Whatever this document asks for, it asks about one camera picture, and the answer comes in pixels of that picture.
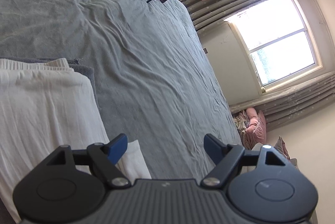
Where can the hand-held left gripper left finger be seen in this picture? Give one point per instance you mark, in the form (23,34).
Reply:
(117,148)

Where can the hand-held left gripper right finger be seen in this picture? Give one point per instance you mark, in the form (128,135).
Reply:
(213,148)

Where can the white ribbed garment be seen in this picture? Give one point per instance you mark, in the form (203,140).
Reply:
(47,108)

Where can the pink bedding pile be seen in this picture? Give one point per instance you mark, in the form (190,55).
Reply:
(255,121)

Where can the folded grey quilt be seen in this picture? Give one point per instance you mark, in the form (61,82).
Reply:
(284,146)

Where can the folded grey garment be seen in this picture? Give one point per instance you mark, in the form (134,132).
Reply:
(86,74)

